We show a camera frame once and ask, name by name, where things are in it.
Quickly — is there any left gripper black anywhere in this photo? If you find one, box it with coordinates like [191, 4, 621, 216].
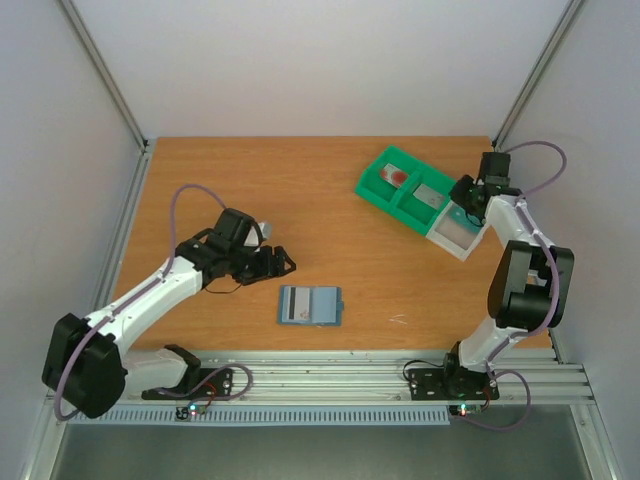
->
[230, 246, 297, 285]

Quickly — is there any teal card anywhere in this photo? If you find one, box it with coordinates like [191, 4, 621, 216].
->
[449, 205, 483, 234]

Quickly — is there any grey card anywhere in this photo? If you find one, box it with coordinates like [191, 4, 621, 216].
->
[413, 183, 445, 210]

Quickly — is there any teal card holder wallet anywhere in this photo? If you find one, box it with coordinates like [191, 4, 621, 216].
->
[277, 285, 344, 327]

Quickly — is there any red circle card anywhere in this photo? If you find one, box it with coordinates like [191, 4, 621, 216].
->
[379, 163, 409, 188]

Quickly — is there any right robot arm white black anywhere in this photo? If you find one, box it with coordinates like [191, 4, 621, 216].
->
[441, 152, 575, 399]

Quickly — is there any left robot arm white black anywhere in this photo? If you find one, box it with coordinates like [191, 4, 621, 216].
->
[42, 208, 297, 421]

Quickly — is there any white plastic bin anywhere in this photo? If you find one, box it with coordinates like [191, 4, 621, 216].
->
[426, 201, 489, 261]

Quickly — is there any green plastic bin middle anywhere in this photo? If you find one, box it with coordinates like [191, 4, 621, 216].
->
[388, 167, 455, 236]

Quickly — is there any green plastic bin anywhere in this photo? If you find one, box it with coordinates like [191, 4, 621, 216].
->
[355, 146, 426, 212]
[388, 167, 455, 236]

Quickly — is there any green plastic bin far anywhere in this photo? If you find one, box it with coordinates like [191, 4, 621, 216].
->
[355, 146, 426, 212]

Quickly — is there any left small circuit board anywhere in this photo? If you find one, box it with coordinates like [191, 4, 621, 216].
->
[174, 404, 208, 422]

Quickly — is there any small circuit board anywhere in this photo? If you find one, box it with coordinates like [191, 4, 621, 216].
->
[449, 403, 488, 417]
[174, 404, 208, 422]

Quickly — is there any right small circuit board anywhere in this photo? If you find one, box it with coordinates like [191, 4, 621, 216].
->
[449, 403, 488, 417]

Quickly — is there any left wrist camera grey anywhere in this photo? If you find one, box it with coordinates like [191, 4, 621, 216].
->
[259, 222, 273, 240]

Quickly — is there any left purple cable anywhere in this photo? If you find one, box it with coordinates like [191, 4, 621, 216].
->
[53, 184, 254, 420]

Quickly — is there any right aluminium corner post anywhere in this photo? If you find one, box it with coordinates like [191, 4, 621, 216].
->
[491, 0, 587, 150]

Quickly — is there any aluminium corner post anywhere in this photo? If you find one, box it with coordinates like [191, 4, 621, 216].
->
[56, 0, 149, 152]
[491, 0, 587, 150]

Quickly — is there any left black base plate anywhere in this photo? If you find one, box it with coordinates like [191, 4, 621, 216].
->
[141, 368, 234, 401]

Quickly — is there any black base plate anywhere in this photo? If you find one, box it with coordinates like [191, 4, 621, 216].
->
[141, 368, 234, 401]
[405, 368, 500, 401]

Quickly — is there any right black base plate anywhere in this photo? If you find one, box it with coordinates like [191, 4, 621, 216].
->
[405, 368, 500, 401]

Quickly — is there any aluminium rail base frame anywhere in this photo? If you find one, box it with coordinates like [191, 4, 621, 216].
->
[19, 139, 621, 480]

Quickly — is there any left aluminium corner post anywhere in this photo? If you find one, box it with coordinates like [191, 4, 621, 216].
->
[56, 0, 149, 152]

